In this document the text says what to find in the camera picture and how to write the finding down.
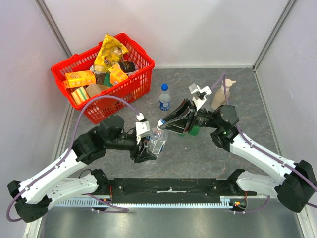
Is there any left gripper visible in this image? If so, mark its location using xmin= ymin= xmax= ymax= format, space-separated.
xmin=106 ymin=133 xmax=157 ymax=163

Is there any clear Pocari Sweat bottle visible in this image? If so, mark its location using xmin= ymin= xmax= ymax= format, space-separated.
xmin=147 ymin=126 xmax=168 ymax=156

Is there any green plastic bottle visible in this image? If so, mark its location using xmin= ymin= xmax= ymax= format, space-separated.
xmin=187 ymin=125 xmax=200 ymax=136

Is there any blue cap drink bottle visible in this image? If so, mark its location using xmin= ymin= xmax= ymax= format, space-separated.
xmin=159 ymin=84 xmax=170 ymax=112

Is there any white blue bottle cap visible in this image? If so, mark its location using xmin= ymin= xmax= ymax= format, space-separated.
xmin=157 ymin=119 xmax=166 ymax=130

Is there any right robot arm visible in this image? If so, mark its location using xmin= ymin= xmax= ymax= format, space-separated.
xmin=159 ymin=99 xmax=317 ymax=213

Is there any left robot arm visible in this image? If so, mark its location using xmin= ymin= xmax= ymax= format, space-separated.
xmin=7 ymin=115 xmax=155 ymax=223

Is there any beige pump dispenser bottle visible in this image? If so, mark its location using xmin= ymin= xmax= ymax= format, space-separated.
xmin=211 ymin=78 xmax=236 ymax=110

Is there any dark round can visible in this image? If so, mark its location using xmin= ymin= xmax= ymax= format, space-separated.
xmin=116 ymin=61 xmax=137 ymax=75

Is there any orange snack box right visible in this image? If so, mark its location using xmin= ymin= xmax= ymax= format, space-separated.
xmin=109 ymin=64 xmax=128 ymax=86

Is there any orange snack box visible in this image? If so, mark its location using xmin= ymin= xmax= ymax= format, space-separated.
xmin=109 ymin=64 xmax=128 ymax=86
xmin=63 ymin=70 xmax=96 ymax=88

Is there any red plastic shopping basket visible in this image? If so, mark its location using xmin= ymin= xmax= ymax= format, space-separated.
xmin=51 ymin=33 xmax=155 ymax=124

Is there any brown wooden block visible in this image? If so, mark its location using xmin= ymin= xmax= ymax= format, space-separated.
xmin=85 ymin=84 xmax=110 ymax=98

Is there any striped sponge block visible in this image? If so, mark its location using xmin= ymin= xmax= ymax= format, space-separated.
xmin=71 ymin=86 xmax=90 ymax=105

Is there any yellow snack bag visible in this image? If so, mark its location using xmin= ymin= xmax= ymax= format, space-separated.
xmin=94 ymin=34 xmax=129 ymax=73

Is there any orange snack box left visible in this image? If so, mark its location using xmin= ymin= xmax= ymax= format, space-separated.
xmin=63 ymin=70 xmax=96 ymax=88

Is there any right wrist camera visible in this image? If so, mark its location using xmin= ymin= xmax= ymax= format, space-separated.
xmin=188 ymin=83 xmax=212 ymax=111

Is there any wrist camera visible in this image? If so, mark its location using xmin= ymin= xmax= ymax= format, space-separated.
xmin=135 ymin=113 xmax=151 ymax=144
xmin=188 ymin=83 xmax=212 ymax=111

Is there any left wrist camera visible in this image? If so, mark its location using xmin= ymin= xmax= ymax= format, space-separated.
xmin=135 ymin=113 xmax=151 ymax=144

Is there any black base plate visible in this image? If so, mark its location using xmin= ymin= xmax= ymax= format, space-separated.
xmin=109 ymin=178 xmax=244 ymax=204

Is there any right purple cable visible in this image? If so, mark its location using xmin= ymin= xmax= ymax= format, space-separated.
xmin=210 ymin=71 xmax=317 ymax=214

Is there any purple cable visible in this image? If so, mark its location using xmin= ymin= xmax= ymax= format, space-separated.
xmin=210 ymin=71 xmax=317 ymax=214
xmin=6 ymin=95 xmax=144 ymax=222

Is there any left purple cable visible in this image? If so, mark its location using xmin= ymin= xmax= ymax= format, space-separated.
xmin=6 ymin=95 xmax=144 ymax=222

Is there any white cable duct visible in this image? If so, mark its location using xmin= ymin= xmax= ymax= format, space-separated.
xmin=52 ymin=195 xmax=248 ymax=209

